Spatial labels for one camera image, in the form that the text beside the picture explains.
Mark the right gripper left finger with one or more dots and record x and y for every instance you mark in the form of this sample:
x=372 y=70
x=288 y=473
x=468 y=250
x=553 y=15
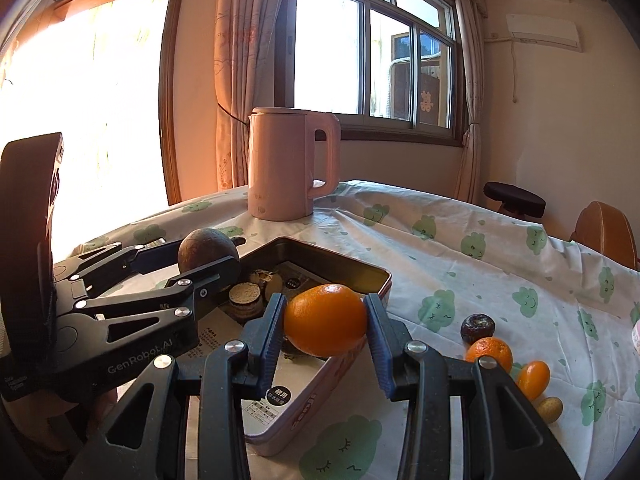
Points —
x=144 y=437

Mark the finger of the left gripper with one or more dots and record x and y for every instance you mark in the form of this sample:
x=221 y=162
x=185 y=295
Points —
x=87 y=276
x=125 y=327

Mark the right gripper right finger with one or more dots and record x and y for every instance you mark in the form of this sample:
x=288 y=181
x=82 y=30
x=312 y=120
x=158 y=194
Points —
x=503 y=435

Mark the purple passion fruit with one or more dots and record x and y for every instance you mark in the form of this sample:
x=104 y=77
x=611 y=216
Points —
x=203 y=246

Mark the small green-brown longan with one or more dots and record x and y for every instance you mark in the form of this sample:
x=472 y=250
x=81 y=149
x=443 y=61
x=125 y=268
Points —
x=550 y=409

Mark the smooth oval orange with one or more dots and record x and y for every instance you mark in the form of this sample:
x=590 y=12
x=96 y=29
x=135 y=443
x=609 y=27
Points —
x=533 y=379

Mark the large wrinkled mandarin orange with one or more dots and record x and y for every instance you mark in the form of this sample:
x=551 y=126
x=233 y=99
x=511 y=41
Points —
x=495 y=348

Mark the small orange citrus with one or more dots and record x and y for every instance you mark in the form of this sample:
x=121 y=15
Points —
x=326 y=320

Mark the brown kiwi fruit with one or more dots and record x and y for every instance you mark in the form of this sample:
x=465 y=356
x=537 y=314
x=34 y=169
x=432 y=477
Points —
x=273 y=285

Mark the printed paper leaflet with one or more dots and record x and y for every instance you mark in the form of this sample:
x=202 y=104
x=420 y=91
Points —
x=260 y=384

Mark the white cloud-print tablecloth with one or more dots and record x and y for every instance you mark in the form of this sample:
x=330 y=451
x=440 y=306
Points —
x=551 y=300

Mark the pink metal tin box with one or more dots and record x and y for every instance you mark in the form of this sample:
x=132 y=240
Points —
x=360 y=277

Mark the pink cartoon cup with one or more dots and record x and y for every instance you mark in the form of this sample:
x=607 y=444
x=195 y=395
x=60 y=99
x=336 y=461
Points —
x=635 y=337

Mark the pink electric kettle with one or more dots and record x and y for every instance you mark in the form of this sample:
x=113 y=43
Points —
x=281 y=161

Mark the brown leather chair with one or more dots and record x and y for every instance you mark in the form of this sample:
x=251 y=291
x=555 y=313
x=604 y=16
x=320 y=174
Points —
x=607 y=230

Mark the dark round stool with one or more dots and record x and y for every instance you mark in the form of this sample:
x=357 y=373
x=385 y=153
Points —
x=514 y=201

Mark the left pink curtain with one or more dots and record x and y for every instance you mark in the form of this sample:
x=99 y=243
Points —
x=243 y=32

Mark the pink curtain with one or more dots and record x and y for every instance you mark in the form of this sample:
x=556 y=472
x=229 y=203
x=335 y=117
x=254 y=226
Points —
x=471 y=14
x=243 y=32

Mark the brown framed window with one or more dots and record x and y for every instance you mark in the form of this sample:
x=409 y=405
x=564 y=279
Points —
x=390 y=69

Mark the right pink curtain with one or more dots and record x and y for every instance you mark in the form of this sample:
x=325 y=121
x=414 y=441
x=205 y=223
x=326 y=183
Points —
x=471 y=14

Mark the white wall air conditioner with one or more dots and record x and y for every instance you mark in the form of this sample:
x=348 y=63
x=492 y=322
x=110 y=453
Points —
x=551 y=32

